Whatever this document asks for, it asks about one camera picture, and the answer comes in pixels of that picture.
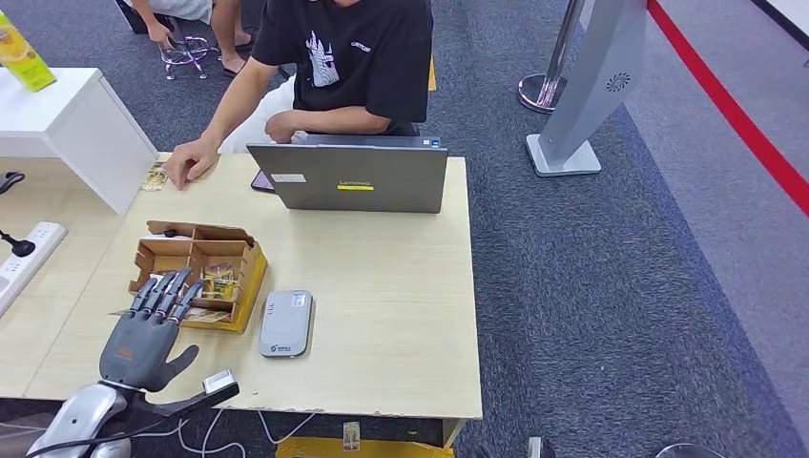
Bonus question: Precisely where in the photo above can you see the chrome stool base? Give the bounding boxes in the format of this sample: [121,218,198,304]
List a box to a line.
[158,34,219,81]

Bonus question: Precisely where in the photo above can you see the patterned card stack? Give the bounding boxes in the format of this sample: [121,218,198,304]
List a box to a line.
[201,263,240,302]

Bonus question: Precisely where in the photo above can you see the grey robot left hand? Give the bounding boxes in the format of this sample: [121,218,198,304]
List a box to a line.
[97,267,205,394]

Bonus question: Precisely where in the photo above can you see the silver kiosk stand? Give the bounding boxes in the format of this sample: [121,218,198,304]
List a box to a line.
[526,0,651,178]

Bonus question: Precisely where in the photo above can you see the grey laptop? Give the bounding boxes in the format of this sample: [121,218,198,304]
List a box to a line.
[246,134,448,215]

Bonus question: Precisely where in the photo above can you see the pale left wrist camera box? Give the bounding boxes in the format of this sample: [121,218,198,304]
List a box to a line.
[200,369,241,404]

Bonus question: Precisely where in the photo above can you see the black power plug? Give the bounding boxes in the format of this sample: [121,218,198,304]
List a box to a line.
[0,228,37,259]

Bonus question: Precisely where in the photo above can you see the white cabinet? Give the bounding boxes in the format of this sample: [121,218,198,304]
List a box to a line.
[0,67,159,215]

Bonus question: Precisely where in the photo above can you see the person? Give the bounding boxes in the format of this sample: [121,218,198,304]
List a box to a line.
[162,0,435,191]
[115,0,254,75]

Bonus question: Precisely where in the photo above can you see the green yellow juice carton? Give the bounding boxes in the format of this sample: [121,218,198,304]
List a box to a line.
[0,9,57,93]

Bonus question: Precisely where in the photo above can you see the person's right hand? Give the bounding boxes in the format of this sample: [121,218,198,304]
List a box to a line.
[164,137,220,191]

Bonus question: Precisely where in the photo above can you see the person's left hand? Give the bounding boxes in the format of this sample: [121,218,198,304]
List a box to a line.
[263,110,302,145]

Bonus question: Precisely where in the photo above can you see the chrome stanchion post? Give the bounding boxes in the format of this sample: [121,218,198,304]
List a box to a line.
[518,0,584,115]

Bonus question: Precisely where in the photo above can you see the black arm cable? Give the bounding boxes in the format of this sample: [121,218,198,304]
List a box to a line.
[25,417,172,458]

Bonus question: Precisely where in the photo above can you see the white cable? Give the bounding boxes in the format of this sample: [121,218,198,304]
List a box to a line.
[176,409,248,458]
[258,410,318,446]
[135,420,191,441]

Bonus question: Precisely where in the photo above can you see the grey card reader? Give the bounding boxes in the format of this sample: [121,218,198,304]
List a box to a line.
[258,289,316,359]

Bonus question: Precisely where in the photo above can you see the cardboard card organizer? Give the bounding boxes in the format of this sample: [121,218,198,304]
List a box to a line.
[128,219,269,334]

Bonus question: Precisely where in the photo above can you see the white power strip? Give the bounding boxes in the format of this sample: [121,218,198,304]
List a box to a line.
[0,220,69,320]

